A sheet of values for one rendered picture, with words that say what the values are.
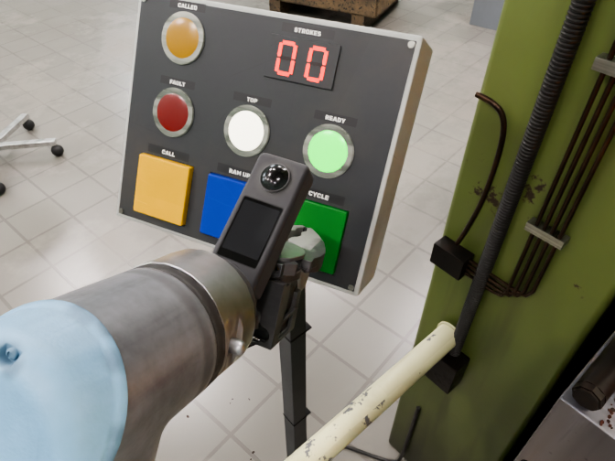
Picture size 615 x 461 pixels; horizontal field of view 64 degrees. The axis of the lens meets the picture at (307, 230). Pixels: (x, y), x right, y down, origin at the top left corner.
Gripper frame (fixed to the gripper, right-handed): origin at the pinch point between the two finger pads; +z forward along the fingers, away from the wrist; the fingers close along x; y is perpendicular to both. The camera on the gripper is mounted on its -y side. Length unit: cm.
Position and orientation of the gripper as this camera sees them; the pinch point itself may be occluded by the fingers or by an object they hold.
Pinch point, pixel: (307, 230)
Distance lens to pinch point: 53.5
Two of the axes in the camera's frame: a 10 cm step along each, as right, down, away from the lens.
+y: -2.0, 9.4, 2.6
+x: 9.1, 2.8, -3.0
